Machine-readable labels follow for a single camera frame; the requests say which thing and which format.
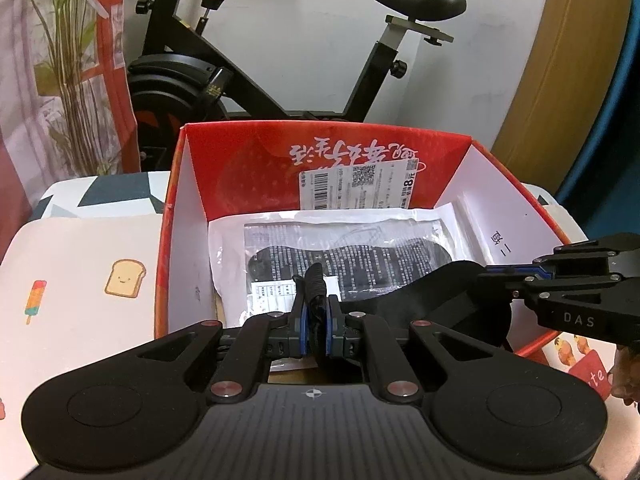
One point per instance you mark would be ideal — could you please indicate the wooden door frame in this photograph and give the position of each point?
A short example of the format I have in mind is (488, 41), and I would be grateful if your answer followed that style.
(564, 84)

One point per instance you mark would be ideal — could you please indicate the plastic bag with black insoles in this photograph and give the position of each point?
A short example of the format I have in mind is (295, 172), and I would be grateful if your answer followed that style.
(364, 253)

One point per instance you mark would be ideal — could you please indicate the red strawberry cardboard box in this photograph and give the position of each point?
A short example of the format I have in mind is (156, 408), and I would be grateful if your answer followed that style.
(223, 169)

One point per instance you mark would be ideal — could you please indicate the green potted plant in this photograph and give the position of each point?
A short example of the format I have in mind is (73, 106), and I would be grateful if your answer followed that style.
(66, 70)

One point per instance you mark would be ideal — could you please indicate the red floral curtain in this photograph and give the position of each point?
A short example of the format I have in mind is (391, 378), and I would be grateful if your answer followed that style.
(29, 162)

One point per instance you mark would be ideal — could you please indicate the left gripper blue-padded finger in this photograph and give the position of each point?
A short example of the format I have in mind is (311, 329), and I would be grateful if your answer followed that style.
(514, 273)

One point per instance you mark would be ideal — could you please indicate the black mesh glove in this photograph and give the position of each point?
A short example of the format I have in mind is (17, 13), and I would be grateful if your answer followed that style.
(315, 302)

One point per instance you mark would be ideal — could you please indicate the person's hand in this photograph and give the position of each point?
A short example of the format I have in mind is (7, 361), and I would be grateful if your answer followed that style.
(626, 375)

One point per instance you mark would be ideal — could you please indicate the cartoon print white tablecloth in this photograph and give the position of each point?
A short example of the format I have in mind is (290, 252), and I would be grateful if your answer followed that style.
(77, 285)

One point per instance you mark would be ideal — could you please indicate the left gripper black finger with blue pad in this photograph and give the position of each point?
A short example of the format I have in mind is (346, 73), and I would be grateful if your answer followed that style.
(335, 328)
(299, 328)

